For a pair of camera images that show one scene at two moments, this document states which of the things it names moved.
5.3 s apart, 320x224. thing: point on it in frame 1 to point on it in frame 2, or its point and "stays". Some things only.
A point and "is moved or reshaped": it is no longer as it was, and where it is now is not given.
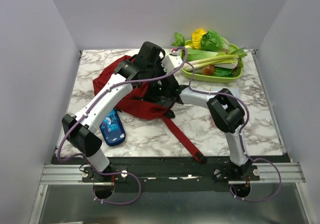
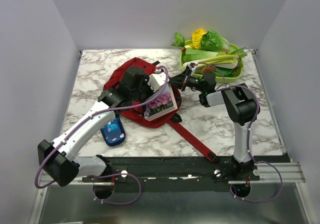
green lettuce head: [211, 41] stays
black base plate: [163, 174] stays
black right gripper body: [156, 92] to [194, 84]
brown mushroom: [208, 70] stays
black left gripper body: [156, 71] to [144, 93]
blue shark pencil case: [112, 128] stays
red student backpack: [133, 103] is moved or reshaped
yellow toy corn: [197, 35] stays
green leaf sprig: [179, 40] stays
